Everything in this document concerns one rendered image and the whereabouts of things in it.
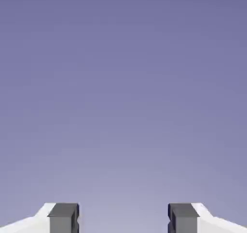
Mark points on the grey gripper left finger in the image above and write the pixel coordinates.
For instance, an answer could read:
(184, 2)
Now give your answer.
(61, 217)

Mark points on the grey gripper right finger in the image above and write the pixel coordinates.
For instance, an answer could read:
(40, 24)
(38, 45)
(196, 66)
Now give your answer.
(184, 217)

